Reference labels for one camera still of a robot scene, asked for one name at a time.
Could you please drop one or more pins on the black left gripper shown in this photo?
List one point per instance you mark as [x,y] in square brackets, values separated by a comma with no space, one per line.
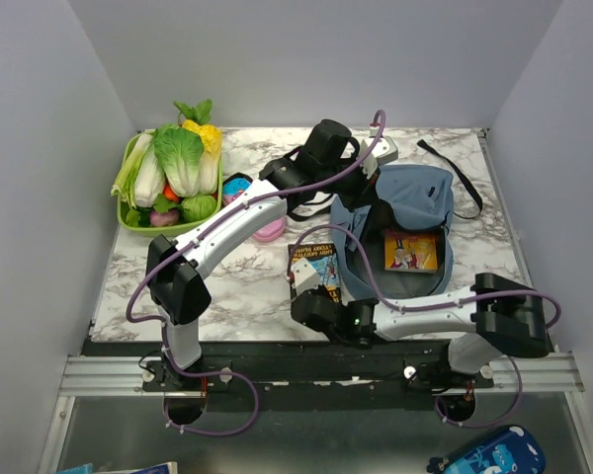
[364,193]

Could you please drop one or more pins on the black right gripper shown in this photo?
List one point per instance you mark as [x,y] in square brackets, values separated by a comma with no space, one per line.
[319,289]

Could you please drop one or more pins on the blue student backpack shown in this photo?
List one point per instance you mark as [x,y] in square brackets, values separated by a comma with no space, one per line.
[414,199]

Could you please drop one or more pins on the orange book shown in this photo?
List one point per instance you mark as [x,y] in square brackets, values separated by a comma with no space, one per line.
[410,252]

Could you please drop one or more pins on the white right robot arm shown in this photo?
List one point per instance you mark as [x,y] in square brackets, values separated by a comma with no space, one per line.
[494,317]

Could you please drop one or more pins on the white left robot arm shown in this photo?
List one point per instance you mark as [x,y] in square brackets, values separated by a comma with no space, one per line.
[176,272]

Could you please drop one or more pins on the black cover story book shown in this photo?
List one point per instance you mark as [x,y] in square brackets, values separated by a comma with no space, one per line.
[324,258]

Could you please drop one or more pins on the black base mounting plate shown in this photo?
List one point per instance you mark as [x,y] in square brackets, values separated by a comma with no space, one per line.
[293,376]

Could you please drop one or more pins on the yellow leaf napa cabbage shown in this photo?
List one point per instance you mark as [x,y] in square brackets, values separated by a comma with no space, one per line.
[197,119]

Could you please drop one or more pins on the round green cabbage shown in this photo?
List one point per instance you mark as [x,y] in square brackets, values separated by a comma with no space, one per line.
[198,207]

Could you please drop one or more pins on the green leaf napa cabbage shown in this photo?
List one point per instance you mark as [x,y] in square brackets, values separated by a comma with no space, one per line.
[178,152]

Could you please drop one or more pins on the orange carrot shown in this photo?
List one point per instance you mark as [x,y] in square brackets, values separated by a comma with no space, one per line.
[170,194]

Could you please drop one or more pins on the purple onion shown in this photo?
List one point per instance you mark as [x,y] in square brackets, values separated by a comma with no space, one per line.
[164,219]

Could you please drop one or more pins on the green vegetable basket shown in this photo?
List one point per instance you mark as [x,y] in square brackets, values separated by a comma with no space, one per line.
[137,219]

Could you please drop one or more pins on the white green leek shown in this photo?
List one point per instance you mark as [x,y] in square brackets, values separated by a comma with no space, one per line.
[123,185]

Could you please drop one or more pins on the blue shark pencil case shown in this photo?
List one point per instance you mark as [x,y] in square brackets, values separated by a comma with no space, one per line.
[507,449]

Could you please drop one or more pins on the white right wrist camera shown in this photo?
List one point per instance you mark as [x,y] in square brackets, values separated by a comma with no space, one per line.
[305,276]

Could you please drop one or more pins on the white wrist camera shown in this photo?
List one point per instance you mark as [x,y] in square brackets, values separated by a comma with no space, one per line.
[384,152]
[305,276]

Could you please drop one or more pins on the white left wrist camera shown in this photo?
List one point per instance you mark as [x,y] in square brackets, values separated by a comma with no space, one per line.
[384,152]

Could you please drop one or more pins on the aluminium rail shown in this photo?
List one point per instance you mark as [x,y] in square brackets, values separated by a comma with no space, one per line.
[103,376]

